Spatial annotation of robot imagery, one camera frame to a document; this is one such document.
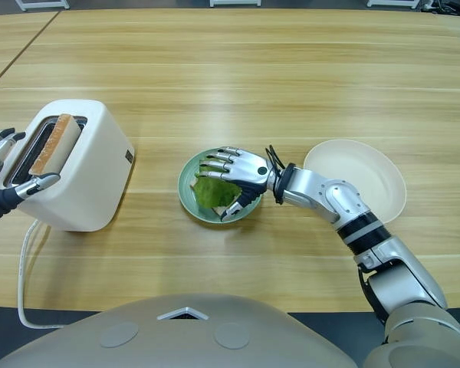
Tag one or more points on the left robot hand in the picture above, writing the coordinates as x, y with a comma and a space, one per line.
0, 199

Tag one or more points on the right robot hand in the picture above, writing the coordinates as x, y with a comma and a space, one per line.
251, 168

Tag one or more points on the green lettuce leaf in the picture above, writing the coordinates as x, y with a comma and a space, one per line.
214, 193

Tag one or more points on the cream toaster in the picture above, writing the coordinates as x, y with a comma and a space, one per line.
96, 168

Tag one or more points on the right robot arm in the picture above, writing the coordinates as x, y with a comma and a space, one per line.
391, 268

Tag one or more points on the bread slice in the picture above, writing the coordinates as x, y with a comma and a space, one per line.
57, 143
219, 211

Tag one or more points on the green plate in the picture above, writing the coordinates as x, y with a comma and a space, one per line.
188, 199

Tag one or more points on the cream plate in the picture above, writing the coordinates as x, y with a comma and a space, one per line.
368, 176

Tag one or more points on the robot body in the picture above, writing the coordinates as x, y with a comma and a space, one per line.
176, 337

